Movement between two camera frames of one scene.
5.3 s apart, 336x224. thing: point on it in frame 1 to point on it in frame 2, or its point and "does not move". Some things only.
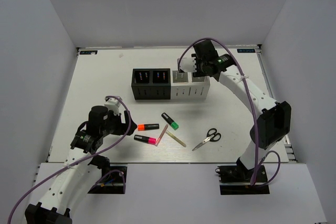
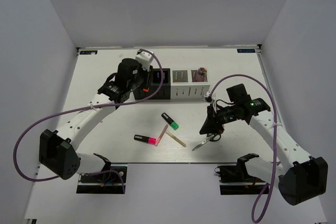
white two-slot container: (184, 86) does not move
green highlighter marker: (174, 125) does not move
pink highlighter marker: (146, 139) does not move
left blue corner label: (88, 52) does not move
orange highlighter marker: (145, 127) to (147, 89)
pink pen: (161, 135) does not move
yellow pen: (176, 139) does not move
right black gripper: (198, 73) to (212, 125)
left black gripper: (123, 127) to (145, 73)
